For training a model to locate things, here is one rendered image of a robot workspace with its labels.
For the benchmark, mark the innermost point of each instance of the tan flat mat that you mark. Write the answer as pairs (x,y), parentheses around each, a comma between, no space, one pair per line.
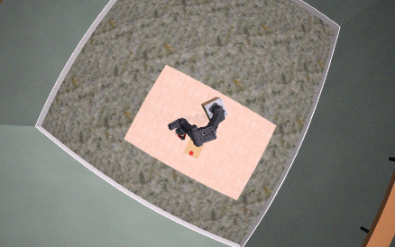
(191,147)

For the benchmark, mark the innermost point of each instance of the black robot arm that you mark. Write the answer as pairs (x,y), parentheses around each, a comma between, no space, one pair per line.
(201,135)

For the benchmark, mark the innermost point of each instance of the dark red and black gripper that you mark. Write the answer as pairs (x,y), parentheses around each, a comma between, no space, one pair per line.
(180,132)

